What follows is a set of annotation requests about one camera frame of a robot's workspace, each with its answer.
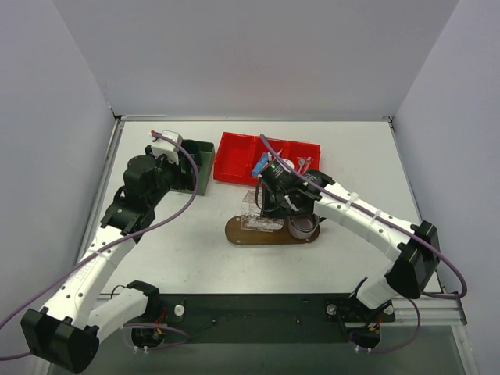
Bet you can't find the dark green mug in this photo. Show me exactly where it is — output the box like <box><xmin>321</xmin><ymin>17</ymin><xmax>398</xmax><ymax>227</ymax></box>
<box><xmin>181</xmin><ymin>140</ymin><xmax>202</xmax><ymax>166</ymax></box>

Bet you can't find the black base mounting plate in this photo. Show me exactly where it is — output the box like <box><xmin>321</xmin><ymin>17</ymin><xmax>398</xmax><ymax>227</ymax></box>
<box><xmin>112</xmin><ymin>292</ymin><xmax>395</xmax><ymax>348</ymax></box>

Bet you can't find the oval wooden tray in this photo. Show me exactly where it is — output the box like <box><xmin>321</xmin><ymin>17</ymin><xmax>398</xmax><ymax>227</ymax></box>
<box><xmin>224</xmin><ymin>216</ymin><xmax>320</xmax><ymax>246</ymax></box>

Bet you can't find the white toothbrush right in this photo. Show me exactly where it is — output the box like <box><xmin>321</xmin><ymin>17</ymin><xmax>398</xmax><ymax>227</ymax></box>
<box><xmin>303</xmin><ymin>157</ymin><xmax>312</xmax><ymax>173</ymax></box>

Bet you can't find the lilac mug black handle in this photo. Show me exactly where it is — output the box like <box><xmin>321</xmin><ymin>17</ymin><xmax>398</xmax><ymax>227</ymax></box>
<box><xmin>288</xmin><ymin>216</ymin><xmax>317</xmax><ymax>240</ymax></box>

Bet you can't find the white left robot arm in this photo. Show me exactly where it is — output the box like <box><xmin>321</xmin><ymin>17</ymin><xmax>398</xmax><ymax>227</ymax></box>
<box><xmin>20</xmin><ymin>141</ymin><xmax>199</xmax><ymax>373</ymax></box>

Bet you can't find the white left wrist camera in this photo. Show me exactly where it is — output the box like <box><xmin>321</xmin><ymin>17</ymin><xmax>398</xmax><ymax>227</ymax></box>
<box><xmin>151</xmin><ymin>130</ymin><xmax>183</xmax><ymax>165</ymax></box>

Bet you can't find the green plastic bin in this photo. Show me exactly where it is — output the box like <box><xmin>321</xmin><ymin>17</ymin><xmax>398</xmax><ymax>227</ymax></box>
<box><xmin>173</xmin><ymin>141</ymin><xmax>215</xmax><ymax>196</ymax></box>

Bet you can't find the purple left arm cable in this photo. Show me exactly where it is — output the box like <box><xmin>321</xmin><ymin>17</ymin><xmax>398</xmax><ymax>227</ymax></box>
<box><xmin>0</xmin><ymin>130</ymin><xmax>200</xmax><ymax>360</ymax></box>

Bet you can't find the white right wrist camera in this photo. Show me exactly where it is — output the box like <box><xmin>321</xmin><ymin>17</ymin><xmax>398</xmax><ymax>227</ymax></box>
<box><xmin>282</xmin><ymin>158</ymin><xmax>295</xmax><ymax>170</ymax></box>

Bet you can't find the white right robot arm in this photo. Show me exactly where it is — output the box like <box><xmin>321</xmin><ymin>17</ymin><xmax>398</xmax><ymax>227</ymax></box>
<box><xmin>257</xmin><ymin>160</ymin><xmax>439</xmax><ymax>310</ymax></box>

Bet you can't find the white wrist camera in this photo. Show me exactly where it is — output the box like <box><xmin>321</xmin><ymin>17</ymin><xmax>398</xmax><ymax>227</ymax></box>
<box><xmin>282</xmin><ymin>158</ymin><xmax>295</xmax><ymax>170</ymax></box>
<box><xmin>151</xmin><ymin>130</ymin><xmax>183</xmax><ymax>165</ymax></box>

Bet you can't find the blue white toothpaste tube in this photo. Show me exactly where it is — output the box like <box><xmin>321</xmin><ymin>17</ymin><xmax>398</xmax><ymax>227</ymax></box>
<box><xmin>251</xmin><ymin>152</ymin><xmax>273</xmax><ymax>178</ymax></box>

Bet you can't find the red compartment tray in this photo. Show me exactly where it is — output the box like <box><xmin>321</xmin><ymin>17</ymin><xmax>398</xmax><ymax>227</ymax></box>
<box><xmin>213</xmin><ymin>132</ymin><xmax>321</xmax><ymax>186</ymax></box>

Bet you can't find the clear acrylic toothbrush holder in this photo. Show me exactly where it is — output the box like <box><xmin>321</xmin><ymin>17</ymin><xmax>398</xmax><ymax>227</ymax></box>
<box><xmin>241</xmin><ymin>190</ymin><xmax>284</xmax><ymax>233</ymax></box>

